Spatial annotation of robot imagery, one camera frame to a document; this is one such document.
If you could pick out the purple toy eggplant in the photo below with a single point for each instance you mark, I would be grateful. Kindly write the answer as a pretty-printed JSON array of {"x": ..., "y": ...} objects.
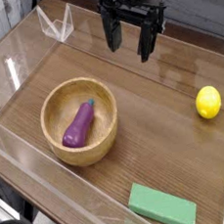
[{"x": 75, "y": 135}]

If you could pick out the clear acrylic tray wall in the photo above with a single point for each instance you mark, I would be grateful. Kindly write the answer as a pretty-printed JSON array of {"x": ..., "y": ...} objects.
[{"x": 161, "y": 142}]

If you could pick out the yellow toy lemon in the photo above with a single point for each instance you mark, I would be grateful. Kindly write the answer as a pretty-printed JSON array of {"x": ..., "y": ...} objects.
[{"x": 208, "y": 102}]

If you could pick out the brown wooden bowl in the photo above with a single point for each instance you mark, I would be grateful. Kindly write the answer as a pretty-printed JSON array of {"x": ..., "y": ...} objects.
[{"x": 59, "y": 110}]

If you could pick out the green sponge block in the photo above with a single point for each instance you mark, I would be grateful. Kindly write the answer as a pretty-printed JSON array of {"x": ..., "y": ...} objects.
[{"x": 161, "y": 207}]

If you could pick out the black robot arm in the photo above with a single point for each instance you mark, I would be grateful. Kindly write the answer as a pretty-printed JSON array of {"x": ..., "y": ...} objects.
[{"x": 146, "y": 14}]

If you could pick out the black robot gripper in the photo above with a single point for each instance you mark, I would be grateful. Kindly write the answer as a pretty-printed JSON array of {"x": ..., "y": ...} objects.
[{"x": 149, "y": 14}]

